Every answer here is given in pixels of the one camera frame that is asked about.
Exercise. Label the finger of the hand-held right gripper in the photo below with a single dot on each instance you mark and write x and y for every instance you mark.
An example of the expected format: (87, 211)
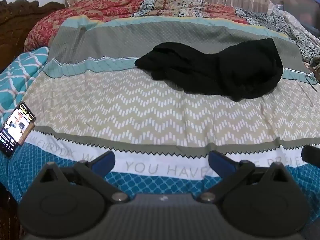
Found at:
(311, 154)

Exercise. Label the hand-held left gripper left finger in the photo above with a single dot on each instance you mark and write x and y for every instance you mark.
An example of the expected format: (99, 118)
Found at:
(105, 163)

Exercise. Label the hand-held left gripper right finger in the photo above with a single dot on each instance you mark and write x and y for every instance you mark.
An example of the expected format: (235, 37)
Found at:
(218, 163)

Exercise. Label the black pants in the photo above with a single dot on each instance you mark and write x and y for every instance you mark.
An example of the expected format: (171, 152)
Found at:
(225, 70)

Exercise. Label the zigzag striped bedspread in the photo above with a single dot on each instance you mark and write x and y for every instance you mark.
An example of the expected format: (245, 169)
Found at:
(140, 110)

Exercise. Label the olive cloth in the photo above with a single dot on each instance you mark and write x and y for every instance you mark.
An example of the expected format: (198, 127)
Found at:
(315, 66)

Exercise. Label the smartphone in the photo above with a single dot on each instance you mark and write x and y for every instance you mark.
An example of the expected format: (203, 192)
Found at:
(16, 128)

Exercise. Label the teal lattice bed sheet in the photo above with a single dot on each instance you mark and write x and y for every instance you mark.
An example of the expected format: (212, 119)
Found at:
(17, 80)

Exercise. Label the grey patterned blanket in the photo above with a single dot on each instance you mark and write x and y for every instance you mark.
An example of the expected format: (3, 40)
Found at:
(292, 27)

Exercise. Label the plastic storage bin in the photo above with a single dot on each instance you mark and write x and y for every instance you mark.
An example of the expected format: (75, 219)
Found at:
(302, 2)

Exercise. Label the red floral quilt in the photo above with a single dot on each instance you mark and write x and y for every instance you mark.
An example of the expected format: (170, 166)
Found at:
(100, 8)

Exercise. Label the carved wooden headboard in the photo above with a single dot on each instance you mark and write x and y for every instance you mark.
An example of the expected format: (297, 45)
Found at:
(15, 22)

